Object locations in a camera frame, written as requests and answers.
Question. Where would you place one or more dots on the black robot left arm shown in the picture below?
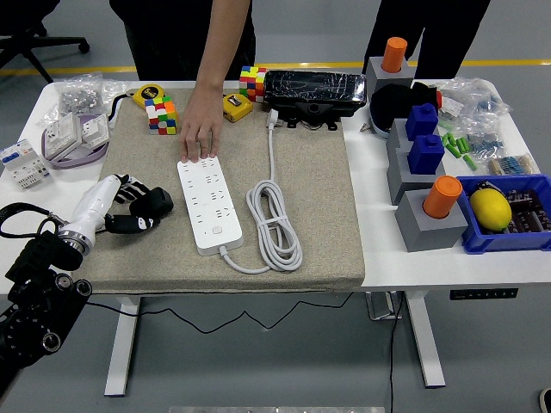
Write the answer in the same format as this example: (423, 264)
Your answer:
(39, 262)

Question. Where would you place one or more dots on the white wall socket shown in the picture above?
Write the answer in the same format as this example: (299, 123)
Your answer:
(62, 135)
(92, 129)

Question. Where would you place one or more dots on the large clear parts bag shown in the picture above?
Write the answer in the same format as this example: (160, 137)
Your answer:
(473, 96)

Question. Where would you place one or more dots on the grey-brown fabric mat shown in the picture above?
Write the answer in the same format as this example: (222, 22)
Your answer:
(310, 193)

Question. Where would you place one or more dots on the yellow tape measure black label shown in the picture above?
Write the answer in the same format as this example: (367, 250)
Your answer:
(148, 92)

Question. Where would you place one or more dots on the white table leg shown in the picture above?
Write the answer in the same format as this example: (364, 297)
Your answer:
(122, 344)
(424, 340)

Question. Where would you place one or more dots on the person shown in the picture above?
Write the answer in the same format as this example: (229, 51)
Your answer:
(172, 34)
(430, 34)

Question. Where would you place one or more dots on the black power adapter plug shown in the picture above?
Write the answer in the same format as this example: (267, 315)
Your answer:
(161, 200)

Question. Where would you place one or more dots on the clear bag of screws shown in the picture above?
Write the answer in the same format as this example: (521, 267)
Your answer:
(79, 96)

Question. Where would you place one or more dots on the black office chair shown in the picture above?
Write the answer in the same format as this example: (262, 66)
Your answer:
(26, 47)

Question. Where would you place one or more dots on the blue plastic bin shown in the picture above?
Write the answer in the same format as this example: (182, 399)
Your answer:
(495, 243)

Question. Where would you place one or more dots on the white power strip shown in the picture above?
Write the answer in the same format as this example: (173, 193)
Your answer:
(206, 206)

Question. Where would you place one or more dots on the person's left forearm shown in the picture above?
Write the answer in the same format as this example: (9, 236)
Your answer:
(219, 51)

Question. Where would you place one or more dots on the clear bag blue components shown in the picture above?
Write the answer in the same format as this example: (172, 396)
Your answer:
(484, 144)

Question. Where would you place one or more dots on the green plastic wall anchor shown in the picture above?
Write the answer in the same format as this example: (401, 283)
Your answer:
(470, 162)
(453, 150)
(462, 145)
(449, 140)

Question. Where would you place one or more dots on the grey square holder block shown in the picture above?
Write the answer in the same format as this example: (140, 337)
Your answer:
(398, 176)
(398, 133)
(387, 79)
(430, 236)

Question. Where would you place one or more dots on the black cloth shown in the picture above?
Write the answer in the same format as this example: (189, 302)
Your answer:
(394, 103)

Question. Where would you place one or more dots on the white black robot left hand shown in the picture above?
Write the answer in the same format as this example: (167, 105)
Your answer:
(92, 202)

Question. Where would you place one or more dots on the clear bag of resistors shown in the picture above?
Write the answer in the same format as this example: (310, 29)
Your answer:
(512, 164)

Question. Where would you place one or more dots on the blue square peg block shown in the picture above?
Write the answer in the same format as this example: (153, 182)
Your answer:
(426, 155)
(422, 122)

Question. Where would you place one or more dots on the colourful puzzle cube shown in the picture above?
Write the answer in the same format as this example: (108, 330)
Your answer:
(253, 84)
(161, 116)

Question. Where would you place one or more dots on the purple plastic tray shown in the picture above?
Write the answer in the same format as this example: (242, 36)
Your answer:
(77, 162)

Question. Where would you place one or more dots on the dark brown cylinders pack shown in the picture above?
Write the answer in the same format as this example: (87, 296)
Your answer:
(529, 215)

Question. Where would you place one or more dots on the small black clip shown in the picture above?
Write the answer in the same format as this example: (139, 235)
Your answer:
(484, 186)

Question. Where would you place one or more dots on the black shoe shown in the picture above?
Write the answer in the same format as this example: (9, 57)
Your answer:
(546, 402)

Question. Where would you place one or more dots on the orange cylinder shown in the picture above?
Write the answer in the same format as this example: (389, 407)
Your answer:
(394, 53)
(441, 198)

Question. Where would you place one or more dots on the black device in plastic film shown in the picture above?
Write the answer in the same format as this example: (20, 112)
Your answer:
(314, 86)

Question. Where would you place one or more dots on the silver box under table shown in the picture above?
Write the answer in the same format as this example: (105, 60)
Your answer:
(381, 307)

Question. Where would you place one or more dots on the yellow lemon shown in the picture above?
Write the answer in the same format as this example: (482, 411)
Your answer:
(490, 208)

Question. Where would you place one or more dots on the black table control panel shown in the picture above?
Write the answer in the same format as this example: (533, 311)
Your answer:
(482, 294)

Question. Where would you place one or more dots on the white circuit breaker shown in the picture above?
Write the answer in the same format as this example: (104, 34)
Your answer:
(26, 172)

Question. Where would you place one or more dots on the white blue plastic object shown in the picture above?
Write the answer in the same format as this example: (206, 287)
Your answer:
(383, 131)

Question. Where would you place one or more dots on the person's left hand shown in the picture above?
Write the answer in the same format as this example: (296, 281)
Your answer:
(202, 125)

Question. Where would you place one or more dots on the yellow tape measure silver clip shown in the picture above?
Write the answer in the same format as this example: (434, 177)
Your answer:
(241, 109)

